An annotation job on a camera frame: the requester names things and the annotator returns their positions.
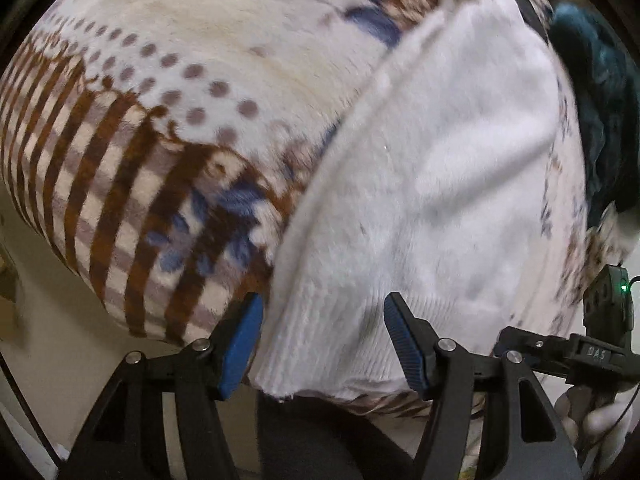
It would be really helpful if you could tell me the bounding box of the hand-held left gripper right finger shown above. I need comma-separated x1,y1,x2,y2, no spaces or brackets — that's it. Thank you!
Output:
383,291,583,480

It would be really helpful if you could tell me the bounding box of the white knit sweater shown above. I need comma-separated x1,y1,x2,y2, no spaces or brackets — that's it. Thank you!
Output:
248,0,566,403

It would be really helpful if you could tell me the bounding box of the dark cloth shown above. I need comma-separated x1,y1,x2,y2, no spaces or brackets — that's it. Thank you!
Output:
256,390,421,480

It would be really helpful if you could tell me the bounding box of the teal fleece blanket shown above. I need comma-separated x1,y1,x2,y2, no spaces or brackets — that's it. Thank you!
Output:
550,2,640,231

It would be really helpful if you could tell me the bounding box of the person's right hand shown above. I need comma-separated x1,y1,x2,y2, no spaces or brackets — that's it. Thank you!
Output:
554,384,637,472

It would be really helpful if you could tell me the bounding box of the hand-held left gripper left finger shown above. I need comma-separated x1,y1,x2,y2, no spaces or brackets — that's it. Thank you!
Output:
59,292,265,480

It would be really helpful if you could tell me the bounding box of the floral bed sheet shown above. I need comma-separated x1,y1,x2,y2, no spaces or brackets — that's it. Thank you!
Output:
0,0,640,418

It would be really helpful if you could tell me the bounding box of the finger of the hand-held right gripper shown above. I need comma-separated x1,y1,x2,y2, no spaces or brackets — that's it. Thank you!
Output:
492,326,576,378

